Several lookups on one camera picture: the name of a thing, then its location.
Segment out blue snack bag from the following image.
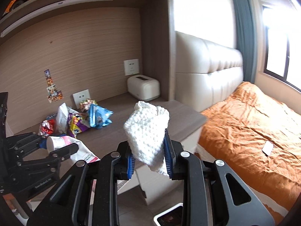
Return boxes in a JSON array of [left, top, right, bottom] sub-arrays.
[[88, 104, 113, 129]]

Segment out clear blue label box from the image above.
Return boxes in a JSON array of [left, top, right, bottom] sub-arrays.
[[46, 113, 57, 120]]

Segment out red white snack wrapper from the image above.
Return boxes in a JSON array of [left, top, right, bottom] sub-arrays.
[[38, 119, 56, 136]]

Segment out orange bed cover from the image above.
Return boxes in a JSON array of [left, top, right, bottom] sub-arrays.
[[195, 81, 301, 225]]

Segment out white wall socket upper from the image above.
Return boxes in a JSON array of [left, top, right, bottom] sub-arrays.
[[123, 59, 139, 76]]

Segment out white bedside cabinet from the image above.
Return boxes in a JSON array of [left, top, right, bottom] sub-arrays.
[[116, 99, 208, 206]]

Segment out white square trash bin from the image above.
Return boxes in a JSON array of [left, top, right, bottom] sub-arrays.
[[153, 202, 183, 226]]

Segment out white tissue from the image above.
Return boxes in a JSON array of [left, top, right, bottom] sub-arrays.
[[123, 101, 170, 176]]

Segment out cartoon stickers on wall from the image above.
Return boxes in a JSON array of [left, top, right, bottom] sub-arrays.
[[44, 69, 63, 103]]

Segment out white wall socket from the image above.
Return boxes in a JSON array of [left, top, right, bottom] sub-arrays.
[[72, 89, 90, 109], [123, 59, 139, 76]]

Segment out teal curtain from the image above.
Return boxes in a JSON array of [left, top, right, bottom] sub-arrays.
[[233, 0, 258, 83]]

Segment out white paper cup wrapper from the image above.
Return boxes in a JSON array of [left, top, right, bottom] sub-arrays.
[[46, 136, 100, 165]]

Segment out dark framed window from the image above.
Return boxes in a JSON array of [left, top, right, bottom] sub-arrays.
[[262, 5, 300, 91]]

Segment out white wall socket lower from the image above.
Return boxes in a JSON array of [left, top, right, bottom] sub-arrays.
[[72, 89, 90, 109]]

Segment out white light bar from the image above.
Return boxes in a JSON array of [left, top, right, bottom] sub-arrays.
[[0, 0, 116, 38]]

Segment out white plastic bag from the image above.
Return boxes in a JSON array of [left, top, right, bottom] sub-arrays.
[[56, 103, 79, 134]]

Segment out gold candy wrapper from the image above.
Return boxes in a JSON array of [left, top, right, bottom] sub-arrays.
[[79, 98, 97, 112]]

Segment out cream padded headboard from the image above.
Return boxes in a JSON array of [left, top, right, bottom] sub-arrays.
[[175, 32, 243, 112]]

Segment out purple yellow snack bag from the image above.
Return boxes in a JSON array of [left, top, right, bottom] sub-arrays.
[[67, 113, 90, 138]]

